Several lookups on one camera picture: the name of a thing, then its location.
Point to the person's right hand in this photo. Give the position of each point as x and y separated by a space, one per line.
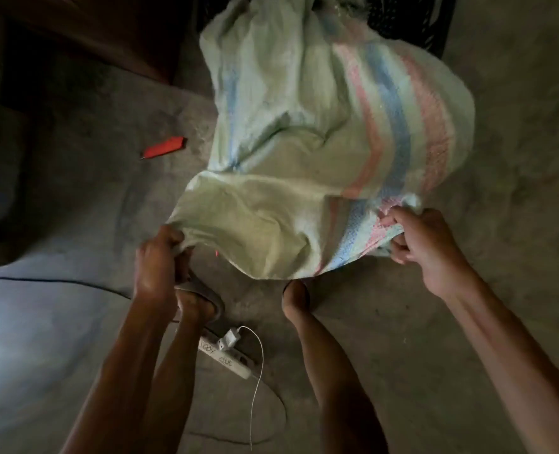
430 248

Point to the person's left hand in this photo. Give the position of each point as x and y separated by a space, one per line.
155 267

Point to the person's left thumb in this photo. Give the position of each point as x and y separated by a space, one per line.
175 234

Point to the person's right thumb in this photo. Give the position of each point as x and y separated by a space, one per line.
393 216

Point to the pale striped woven sack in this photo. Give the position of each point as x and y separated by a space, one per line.
317 146

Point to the person's right forearm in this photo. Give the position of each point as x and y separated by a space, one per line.
520 368

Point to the person's left forearm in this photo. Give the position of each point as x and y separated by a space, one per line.
118 378

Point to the grey sandal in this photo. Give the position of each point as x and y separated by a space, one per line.
206 293

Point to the red utility knife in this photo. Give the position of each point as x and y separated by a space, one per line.
163 147

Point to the white charger plug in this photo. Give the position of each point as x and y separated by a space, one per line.
228 339

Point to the white power strip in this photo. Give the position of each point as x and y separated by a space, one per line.
225 359

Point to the person's left leg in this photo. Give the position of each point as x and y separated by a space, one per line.
177 382

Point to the person's leg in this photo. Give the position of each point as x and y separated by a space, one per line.
331 373
177 382

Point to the person's right leg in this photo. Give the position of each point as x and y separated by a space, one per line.
331 373

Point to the black plastic crate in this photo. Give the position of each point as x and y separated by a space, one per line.
411 18

